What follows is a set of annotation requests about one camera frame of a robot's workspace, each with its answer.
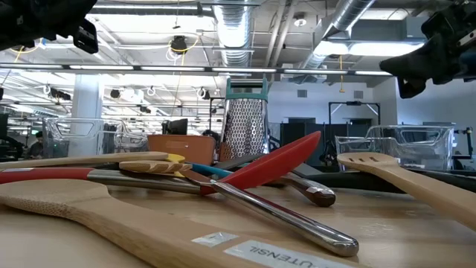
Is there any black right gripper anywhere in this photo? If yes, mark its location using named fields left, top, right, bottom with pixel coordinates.
left=379, top=0, right=476, bottom=86

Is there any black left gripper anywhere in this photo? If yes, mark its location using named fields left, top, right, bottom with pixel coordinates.
left=0, top=0, right=98, bottom=52

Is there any large black wide spatula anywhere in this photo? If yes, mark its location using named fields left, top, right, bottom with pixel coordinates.
left=297, top=169, right=476, bottom=194

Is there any oval slotted wooden spoon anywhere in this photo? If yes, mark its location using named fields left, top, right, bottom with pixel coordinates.
left=336, top=151, right=476, bottom=232

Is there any black square-head spatula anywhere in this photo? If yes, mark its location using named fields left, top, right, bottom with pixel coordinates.
left=293, top=162, right=328, bottom=178

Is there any wooden slotted spatula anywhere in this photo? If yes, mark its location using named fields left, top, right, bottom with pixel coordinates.
left=0, top=150, right=171, bottom=171

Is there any wooden fork spoon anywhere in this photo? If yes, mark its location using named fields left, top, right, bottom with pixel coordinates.
left=118, top=159, right=193, bottom=175

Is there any blue silicone spoon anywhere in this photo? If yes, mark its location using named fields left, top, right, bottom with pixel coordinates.
left=188, top=162, right=234, bottom=179

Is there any clear plastic bin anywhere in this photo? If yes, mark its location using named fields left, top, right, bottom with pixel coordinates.
left=42, top=117, right=149, bottom=159
left=334, top=124, right=455, bottom=173

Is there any white support column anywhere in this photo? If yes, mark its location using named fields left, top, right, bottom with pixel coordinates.
left=68, top=74, right=106, bottom=157

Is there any dark wooden spoon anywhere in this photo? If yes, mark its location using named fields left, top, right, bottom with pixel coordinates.
left=266, top=171, right=337, bottom=208

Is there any long ceiling light strip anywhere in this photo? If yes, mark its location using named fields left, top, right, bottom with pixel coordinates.
left=0, top=63, right=395, bottom=77

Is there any red slotted spoon steel shank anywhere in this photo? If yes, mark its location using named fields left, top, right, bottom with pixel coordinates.
left=0, top=130, right=322, bottom=197

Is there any teal steel box grater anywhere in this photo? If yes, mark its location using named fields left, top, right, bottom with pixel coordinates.
left=218, top=77, right=271, bottom=165

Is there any black room monitor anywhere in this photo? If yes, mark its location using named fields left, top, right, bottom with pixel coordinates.
left=162, top=118, right=189, bottom=135

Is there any heavy steel table knife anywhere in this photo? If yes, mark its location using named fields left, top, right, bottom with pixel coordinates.
left=180, top=169, right=360, bottom=258

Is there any orange plastic bin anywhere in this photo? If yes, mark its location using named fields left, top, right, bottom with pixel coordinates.
left=147, top=134, right=218, bottom=167

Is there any large labelled wooden spoon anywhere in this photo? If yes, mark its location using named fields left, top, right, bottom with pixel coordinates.
left=0, top=178, right=360, bottom=268

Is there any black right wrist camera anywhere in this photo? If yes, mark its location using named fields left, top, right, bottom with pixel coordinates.
left=396, top=77, right=428, bottom=100

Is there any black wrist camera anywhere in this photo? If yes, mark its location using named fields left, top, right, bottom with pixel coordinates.
left=72, top=18, right=100, bottom=55
left=396, top=77, right=428, bottom=100

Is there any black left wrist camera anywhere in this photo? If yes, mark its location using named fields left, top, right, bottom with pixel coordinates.
left=72, top=18, right=100, bottom=55

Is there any black room rig frame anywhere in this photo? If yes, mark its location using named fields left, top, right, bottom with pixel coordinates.
left=328, top=100, right=381, bottom=126

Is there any yellow hanging cord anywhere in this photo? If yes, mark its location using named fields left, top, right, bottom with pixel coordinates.
left=337, top=54, right=346, bottom=94

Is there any slanted silver ventilation duct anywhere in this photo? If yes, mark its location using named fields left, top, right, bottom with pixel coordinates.
left=300, top=0, right=377, bottom=70

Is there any black yellow cable reel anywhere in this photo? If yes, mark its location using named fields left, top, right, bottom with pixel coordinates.
left=169, top=33, right=201, bottom=55

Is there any wide silver ventilation duct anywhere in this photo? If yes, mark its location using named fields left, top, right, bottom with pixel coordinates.
left=212, top=0, right=255, bottom=68

